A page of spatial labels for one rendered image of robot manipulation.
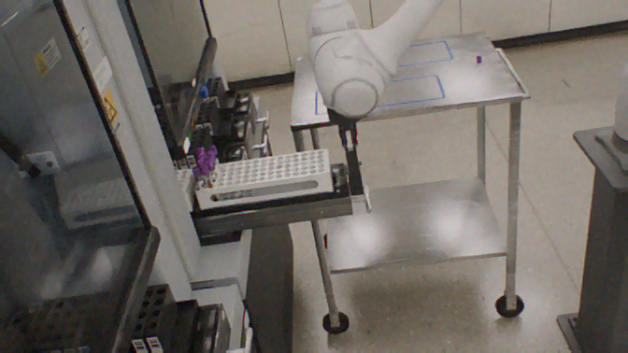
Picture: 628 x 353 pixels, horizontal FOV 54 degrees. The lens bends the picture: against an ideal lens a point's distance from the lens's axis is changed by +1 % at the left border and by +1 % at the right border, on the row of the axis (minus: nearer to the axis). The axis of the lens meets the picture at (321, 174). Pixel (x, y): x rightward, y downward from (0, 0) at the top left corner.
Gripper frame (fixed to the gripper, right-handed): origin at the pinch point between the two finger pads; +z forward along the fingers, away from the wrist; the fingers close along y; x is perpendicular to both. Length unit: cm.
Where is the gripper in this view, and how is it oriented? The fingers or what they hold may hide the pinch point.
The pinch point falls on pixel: (355, 181)
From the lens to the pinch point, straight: 137.3
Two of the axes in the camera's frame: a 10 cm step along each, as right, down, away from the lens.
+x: 9.9, -1.4, -0.6
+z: 1.5, 8.2, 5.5
